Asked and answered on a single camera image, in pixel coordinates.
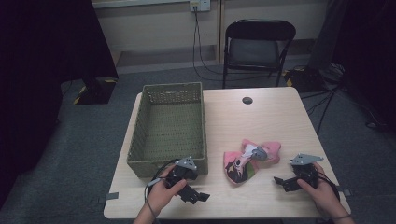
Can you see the white wall socket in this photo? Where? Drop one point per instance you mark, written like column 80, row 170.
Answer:
column 200, row 5

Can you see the black curtain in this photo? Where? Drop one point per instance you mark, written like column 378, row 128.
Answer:
column 40, row 81
column 367, row 46

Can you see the black yellow-striped box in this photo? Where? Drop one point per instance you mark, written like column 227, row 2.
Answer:
column 303, row 79

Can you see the grey tape patch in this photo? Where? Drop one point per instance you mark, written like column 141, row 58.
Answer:
column 345, row 191

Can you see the black tripod stand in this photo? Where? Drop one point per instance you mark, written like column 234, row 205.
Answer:
column 327, row 102

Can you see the person's left hand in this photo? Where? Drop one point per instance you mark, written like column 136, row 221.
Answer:
column 162, row 194

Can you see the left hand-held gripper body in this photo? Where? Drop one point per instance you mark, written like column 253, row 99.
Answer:
column 184, row 171

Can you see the dark round table grommet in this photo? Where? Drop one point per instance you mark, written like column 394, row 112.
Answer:
column 247, row 100

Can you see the black yellow-striped stand base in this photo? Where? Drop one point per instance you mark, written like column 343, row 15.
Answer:
column 93, row 90

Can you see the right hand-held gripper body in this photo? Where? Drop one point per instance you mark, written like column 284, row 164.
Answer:
column 304, row 170

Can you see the black folding chair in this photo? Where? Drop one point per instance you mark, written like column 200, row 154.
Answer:
column 253, row 49

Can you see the green woven basket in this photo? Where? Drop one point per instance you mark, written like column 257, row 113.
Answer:
column 169, row 127

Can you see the person's right hand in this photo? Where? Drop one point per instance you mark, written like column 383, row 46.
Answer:
column 322, row 194

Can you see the pink printed cloth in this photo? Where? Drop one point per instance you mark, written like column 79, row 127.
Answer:
column 246, row 165

